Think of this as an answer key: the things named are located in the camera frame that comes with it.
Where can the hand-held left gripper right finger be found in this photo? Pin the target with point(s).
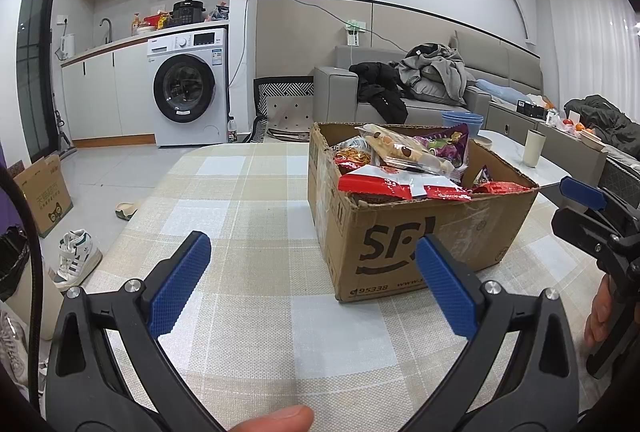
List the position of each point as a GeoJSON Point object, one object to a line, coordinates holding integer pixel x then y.
{"type": "Point", "coordinates": [445, 282]}

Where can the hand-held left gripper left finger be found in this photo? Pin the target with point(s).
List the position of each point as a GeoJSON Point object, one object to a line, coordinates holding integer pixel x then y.
{"type": "Point", "coordinates": [180, 277]}

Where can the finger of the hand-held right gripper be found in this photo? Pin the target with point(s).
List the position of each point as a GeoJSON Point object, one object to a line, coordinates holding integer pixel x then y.
{"type": "Point", "coordinates": [582, 192]}
{"type": "Point", "coordinates": [575, 227]}

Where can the brown cardboard box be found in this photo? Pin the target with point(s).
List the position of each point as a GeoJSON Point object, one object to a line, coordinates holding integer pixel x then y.
{"type": "Point", "coordinates": [400, 232]}

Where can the red patterned snack packet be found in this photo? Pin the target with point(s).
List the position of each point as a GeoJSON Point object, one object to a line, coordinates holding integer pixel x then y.
{"type": "Point", "coordinates": [505, 188]}

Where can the red cookie packet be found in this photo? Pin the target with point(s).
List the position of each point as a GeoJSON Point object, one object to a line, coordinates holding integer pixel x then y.
{"type": "Point", "coordinates": [385, 184]}

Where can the purple grape snack packet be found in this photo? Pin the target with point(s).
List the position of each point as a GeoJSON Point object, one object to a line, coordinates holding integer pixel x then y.
{"type": "Point", "coordinates": [447, 144]}

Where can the clear biscuit packet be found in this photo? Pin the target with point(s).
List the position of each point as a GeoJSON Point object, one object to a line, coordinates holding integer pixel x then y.
{"type": "Point", "coordinates": [400, 149]}

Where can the red chip packet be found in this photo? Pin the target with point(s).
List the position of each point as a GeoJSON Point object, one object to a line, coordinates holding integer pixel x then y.
{"type": "Point", "coordinates": [352, 156]}

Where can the person's right hand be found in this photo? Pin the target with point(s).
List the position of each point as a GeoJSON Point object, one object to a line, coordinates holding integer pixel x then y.
{"type": "Point", "coordinates": [597, 312]}

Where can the person's left hand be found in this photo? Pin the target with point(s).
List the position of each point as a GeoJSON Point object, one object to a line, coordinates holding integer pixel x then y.
{"type": "Point", "coordinates": [275, 419]}

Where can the white marble side table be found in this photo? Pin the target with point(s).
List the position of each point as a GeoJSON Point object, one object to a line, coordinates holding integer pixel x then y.
{"type": "Point", "coordinates": [550, 177]}

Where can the cream cup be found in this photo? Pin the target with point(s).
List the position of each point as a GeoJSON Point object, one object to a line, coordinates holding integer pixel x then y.
{"type": "Point", "coordinates": [534, 149]}

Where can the dark green jacket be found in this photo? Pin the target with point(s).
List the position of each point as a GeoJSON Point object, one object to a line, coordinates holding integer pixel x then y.
{"type": "Point", "coordinates": [605, 116]}

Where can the beige green slipper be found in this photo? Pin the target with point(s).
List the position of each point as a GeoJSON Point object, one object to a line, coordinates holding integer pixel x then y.
{"type": "Point", "coordinates": [125, 210]}

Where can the grey low cabinet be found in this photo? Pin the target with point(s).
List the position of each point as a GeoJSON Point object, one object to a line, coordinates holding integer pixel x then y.
{"type": "Point", "coordinates": [505, 124]}

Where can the white green sneaker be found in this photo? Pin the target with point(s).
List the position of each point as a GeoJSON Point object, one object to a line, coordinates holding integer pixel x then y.
{"type": "Point", "coordinates": [75, 257]}

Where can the beige plate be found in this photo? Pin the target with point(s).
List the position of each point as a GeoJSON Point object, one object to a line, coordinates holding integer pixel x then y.
{"type": "Point", "coordinates": [484, 141]}

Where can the light blue blanket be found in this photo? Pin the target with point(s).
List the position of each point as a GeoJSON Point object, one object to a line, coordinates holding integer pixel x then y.
{"type": "Point", "coordinates": [500, 90]}

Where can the blue bowl stack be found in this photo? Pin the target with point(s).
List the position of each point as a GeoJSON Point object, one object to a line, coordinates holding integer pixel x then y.
{"type": "Point", "coordinates": [462, 119]}

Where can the small green-print cardboard box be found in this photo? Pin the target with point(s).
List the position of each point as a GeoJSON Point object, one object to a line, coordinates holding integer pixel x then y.
{"type": "Point", "coordinates": [45, 202]}

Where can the white curtain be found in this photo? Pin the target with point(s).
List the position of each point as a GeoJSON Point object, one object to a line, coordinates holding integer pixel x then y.
{"type": "Point", "coordinates": [585, 36]}

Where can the black plastic bag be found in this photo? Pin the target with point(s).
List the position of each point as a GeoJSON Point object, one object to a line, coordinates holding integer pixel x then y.
{"type": "Point", "coordinates": [12, 262]}

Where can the white washing machine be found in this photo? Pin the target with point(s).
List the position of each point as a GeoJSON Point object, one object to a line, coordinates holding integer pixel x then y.
{"type": "Point", "coordinates": [185, 96]}

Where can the grey clothes pile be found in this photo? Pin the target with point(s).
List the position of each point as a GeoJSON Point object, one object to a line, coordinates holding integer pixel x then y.
{"type": "Point", "coordinates": [440, 71]}

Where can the stick mop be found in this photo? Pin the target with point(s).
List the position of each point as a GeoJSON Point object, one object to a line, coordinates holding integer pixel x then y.
{"type": "Point", "coordinates": [61, 131]}

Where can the white kitchen base cabinet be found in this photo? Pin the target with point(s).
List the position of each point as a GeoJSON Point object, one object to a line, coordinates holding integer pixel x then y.
{"type": "Point", "coordinates": [100, 96]}

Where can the black jacket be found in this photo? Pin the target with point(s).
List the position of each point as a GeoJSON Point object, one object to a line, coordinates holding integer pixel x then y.
{"type": "Point", "coordinates": [380, 91]}

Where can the black white patterned cushion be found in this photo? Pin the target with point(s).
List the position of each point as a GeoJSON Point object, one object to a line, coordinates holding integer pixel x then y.
{"type": "Point", "coordinates": [285, 89]}

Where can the grey sofa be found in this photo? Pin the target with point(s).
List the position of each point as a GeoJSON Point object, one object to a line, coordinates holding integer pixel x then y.
{"type": "Point", "coordinates": [335, 96]}

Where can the kitchen faucet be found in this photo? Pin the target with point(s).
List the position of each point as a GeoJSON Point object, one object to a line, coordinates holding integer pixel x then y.
{"type": "Point", "coordinates": [112, 34]}

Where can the white electric kettle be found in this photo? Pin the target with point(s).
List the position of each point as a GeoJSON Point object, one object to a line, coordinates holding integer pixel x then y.
{"type": "Point", "coordinates": [68, 46]}

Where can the dark glass door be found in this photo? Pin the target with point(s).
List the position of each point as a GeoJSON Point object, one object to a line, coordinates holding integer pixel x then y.
{"type": "Point", "coordinates": [37, 61]}

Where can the red food container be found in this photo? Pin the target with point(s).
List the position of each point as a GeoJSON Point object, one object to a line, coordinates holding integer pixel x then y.
{"type": "Point", "coordinates": [155, 19]}

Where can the black pressure cooker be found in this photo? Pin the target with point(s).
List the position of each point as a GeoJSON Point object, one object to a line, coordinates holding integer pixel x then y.
{"type": "Point", "coordinates": [189, 11]}

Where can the white wall outlet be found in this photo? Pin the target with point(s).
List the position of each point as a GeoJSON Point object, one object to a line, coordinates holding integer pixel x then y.
{"type": "Point", "coordinates": [352, 34]}

